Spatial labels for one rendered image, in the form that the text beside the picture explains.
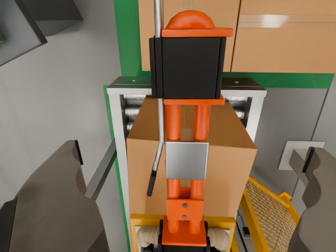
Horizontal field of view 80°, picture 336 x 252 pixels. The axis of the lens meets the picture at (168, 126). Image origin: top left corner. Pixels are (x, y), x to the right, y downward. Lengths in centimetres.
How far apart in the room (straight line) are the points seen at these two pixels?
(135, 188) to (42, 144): 151
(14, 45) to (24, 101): 112
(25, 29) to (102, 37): 75
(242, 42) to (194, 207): 75
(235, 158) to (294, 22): 61
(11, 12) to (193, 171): 77
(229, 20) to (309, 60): 39
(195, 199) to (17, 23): 78
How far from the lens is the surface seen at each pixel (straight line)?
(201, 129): 28
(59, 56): 171
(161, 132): 27
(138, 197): 78
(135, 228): 65
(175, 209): 38
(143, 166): 68
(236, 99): 102
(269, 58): 101
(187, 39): 23
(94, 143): 190
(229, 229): 64
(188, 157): 30
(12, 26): 91
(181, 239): 43
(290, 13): 102
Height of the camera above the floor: 147
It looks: 62 degrees down
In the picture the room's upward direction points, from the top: 174 degrees counter-clockwise
